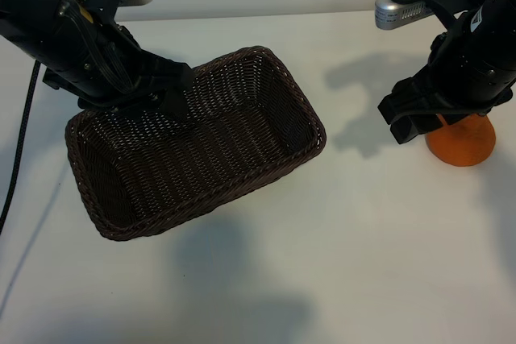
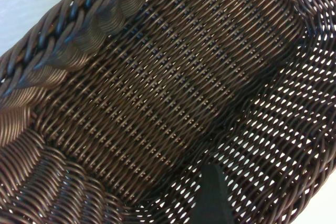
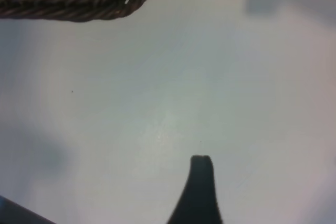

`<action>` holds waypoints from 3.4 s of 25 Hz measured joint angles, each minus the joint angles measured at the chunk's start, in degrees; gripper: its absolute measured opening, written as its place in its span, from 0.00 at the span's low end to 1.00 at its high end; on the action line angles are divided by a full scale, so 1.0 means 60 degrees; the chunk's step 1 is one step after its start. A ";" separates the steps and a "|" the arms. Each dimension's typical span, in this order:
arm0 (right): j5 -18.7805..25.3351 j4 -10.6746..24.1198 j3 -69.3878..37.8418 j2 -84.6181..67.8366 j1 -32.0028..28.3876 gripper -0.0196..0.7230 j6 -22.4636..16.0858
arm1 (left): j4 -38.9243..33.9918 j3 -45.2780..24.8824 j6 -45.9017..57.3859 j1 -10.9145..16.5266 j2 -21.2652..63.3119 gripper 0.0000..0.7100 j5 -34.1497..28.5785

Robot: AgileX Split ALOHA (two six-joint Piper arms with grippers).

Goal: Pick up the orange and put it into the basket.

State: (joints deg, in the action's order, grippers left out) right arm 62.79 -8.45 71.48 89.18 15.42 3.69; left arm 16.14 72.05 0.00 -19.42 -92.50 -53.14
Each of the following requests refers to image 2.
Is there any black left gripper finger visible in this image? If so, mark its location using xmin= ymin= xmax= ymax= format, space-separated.
xmin=193 ymin=164 xmax=236 ymax=224

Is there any dark brown woven wicker basket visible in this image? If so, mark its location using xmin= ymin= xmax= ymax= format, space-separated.
xmin=0 ymin=0 xmax=336 ymax=224

